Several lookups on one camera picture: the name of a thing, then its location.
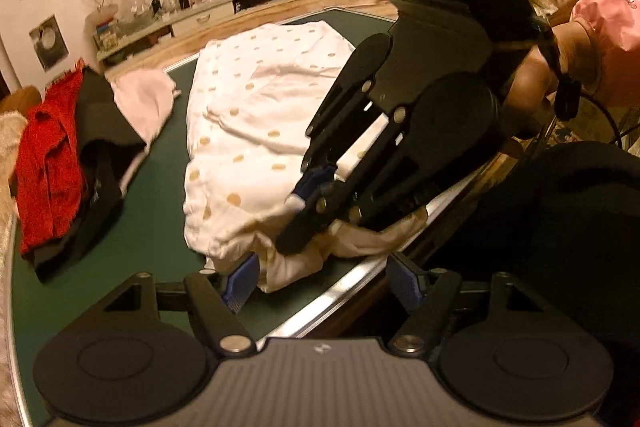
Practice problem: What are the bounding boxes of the large clear storage jar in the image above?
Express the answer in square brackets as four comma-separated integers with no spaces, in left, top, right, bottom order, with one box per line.
[85,9,119,52]

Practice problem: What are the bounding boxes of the red garment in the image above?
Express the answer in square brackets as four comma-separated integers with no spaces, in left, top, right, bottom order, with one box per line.
[14,64,88,255]

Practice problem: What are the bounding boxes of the green board with silver frame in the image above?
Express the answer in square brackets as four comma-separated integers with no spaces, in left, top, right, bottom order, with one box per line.
[10,4,496,427]

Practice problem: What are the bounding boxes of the person's right forearm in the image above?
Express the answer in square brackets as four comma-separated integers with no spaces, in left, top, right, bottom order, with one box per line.
[550,0,640,108]

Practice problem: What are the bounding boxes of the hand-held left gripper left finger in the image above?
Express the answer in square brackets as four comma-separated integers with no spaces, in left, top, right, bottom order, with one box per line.
[90,254,261,356]

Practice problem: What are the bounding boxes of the white polka dot garment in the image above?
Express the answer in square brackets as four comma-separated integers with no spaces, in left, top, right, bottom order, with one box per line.
[182,21,428,294]

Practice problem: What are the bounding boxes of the pink garment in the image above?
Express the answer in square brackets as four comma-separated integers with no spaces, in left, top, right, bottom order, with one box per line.
[109,69,182,192]

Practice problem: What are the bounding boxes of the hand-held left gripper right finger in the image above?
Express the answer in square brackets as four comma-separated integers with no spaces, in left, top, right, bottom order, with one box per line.
[387,252,548,354]

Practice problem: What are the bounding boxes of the person's black pants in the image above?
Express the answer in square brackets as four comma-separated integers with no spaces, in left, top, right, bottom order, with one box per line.
[350,142,640,427]

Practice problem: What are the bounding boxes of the person's right hand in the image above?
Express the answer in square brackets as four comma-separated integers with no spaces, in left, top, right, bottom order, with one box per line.
[502,49,563,158]

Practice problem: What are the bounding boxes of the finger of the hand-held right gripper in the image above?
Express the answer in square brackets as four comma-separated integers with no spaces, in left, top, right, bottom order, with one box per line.
[290,33,396,208]
[276,107,408,255]

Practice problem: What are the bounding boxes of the black garment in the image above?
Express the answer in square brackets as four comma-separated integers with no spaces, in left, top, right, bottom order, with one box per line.
[35,67,151,284]

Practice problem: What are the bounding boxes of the wall niche with round clock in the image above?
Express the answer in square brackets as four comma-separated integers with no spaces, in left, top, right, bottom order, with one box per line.
[29,16,70,72]

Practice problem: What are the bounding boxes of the white television cabinet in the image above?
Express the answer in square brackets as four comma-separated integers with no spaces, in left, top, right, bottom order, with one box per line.
[95,0,376,62]

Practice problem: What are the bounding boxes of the cream lace sofa cover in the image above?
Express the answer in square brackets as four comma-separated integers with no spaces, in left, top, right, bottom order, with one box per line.
[0,111,28,228]

